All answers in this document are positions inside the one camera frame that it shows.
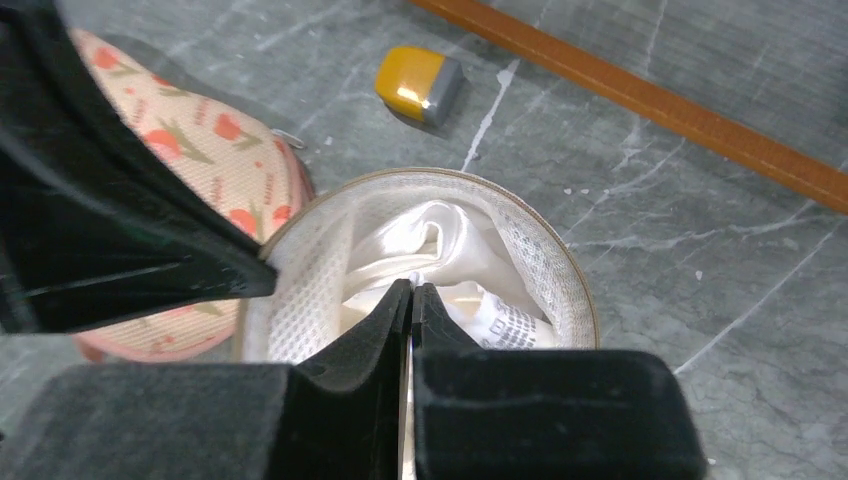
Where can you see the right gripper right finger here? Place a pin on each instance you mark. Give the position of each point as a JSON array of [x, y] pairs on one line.
[[542, 414]]

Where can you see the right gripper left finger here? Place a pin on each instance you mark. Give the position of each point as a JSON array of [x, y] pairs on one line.
[[335, 416]]

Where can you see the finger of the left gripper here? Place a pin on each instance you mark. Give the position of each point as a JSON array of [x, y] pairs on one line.
[[95, 230]]

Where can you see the beige mesh laundry bag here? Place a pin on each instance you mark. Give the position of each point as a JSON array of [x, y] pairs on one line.
[[312, 253]]

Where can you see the white satin bra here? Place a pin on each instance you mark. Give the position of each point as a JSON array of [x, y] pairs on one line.
[[460, 252]]

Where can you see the pink floral bra bag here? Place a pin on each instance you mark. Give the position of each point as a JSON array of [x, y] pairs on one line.
[[243, 169]]

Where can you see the yellow grey eraser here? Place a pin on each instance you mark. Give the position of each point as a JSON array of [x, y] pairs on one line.
[[419, 84]]

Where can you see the orange wooden shelf rack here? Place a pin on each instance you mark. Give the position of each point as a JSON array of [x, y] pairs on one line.
[[778, 162]]

